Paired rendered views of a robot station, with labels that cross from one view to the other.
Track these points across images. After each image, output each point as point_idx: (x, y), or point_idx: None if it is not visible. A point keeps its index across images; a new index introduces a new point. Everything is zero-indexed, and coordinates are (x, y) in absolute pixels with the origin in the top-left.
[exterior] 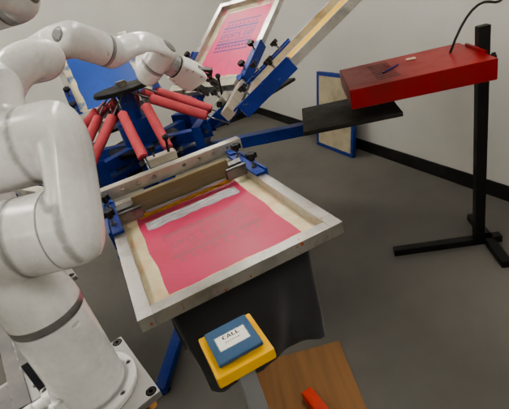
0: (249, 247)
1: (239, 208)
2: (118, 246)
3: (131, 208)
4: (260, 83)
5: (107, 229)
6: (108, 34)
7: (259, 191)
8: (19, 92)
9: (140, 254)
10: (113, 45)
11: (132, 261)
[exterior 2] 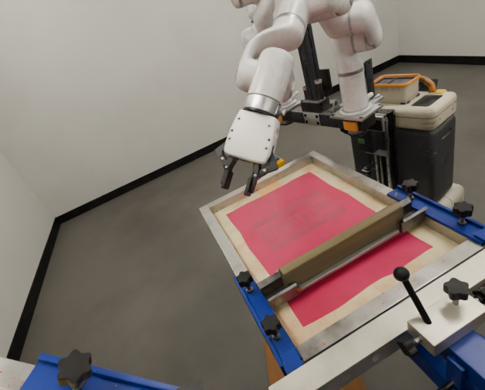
0: (261, 202)
1: (274, 241)
2: (377, 183)
3: None
4: (141, 381)
5: None
6: (274, 18)
7: (253, 266)
8: (254, 23)
9: (357, 193)
10: None
11: (346, 173)
